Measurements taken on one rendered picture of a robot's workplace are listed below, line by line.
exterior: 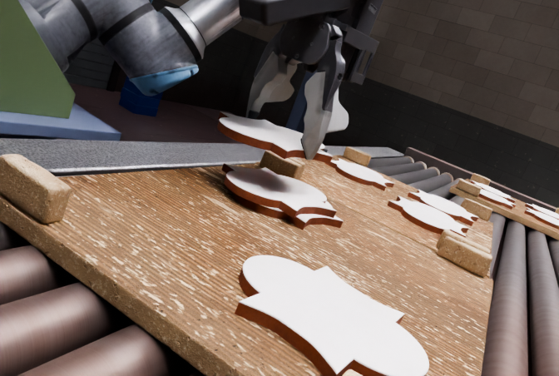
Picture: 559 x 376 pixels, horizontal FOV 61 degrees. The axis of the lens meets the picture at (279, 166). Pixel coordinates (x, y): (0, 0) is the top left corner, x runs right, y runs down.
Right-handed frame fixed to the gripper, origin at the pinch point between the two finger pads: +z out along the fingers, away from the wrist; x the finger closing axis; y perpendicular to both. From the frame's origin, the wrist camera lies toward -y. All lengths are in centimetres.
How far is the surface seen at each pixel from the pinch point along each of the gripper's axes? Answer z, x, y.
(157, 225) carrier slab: 7.1, -8.6, -17.1
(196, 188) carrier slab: 7.2, -0.3, -8.1
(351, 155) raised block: 6, 23, 48
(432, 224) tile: 6.2, -9.1, 27.9
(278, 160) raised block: 5.2, 7.2, 10.0
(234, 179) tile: 5.2, -1.6, -4.7
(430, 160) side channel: 7, 44, 125
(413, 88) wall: -29, 290, 492
